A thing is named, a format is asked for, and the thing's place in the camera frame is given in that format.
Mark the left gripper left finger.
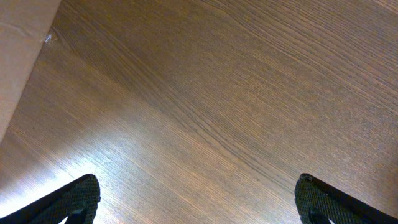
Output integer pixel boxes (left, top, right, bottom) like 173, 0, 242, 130
1, 174, 101, 224

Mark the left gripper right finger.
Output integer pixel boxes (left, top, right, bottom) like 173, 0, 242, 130
294, 173, 397, 224

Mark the brown cardboard box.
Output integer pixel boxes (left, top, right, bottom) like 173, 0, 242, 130
1, 0, 60, 137

